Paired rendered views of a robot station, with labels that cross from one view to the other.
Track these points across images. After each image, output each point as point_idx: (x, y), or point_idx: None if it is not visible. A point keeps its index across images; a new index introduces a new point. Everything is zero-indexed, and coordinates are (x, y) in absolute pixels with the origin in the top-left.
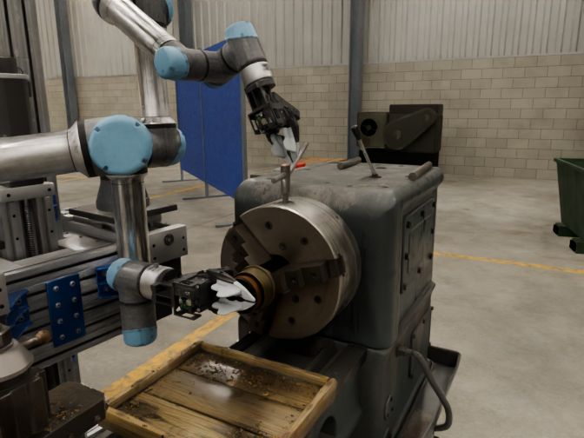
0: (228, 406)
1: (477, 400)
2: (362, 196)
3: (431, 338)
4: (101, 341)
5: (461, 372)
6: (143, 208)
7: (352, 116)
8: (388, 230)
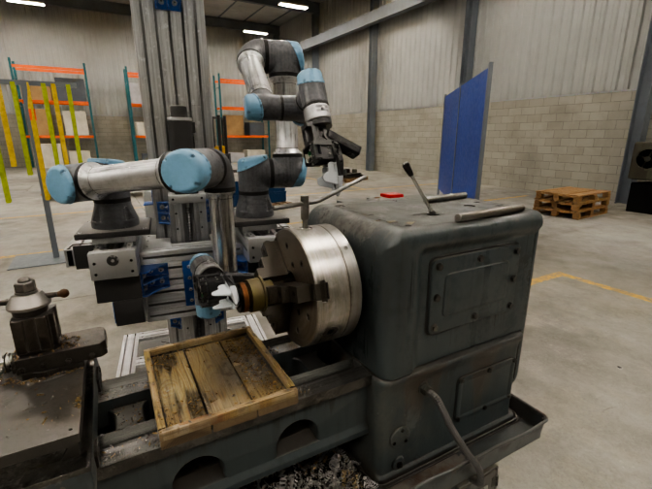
0: (213, 379)
1: (626, 482)
2: (377, 232)
3: (607, 398)
4: (222, 309)
5: (625, 445)
6: (227, 218)
7: (632, 146)
8: (388, 268)
